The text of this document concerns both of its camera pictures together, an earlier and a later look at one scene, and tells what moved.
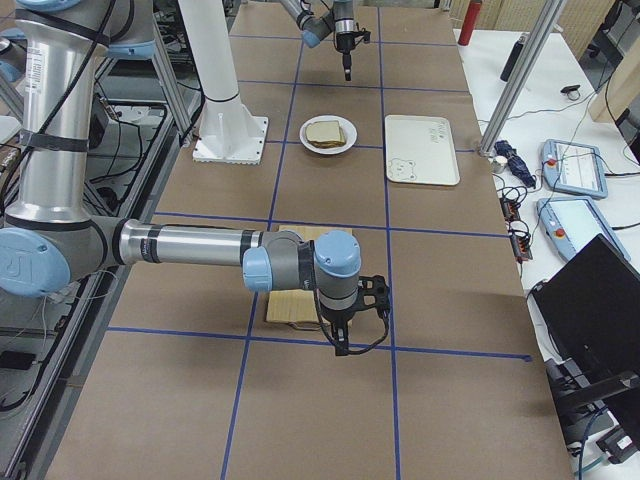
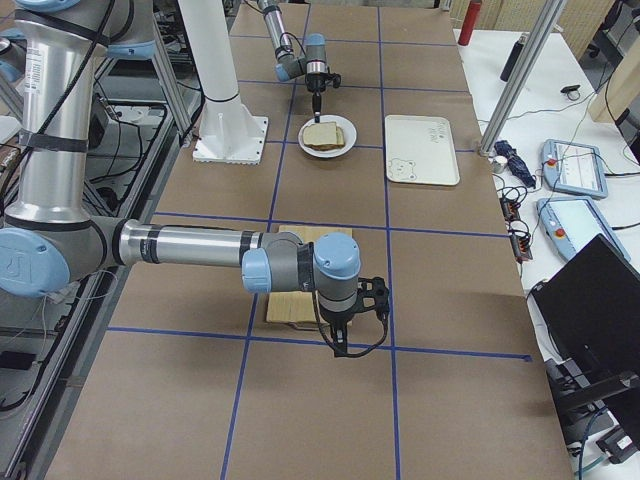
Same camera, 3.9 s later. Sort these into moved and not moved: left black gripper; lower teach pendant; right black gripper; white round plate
Moved: left black gripper
Not moved: lower teach pendant; white round plate; right black gripper
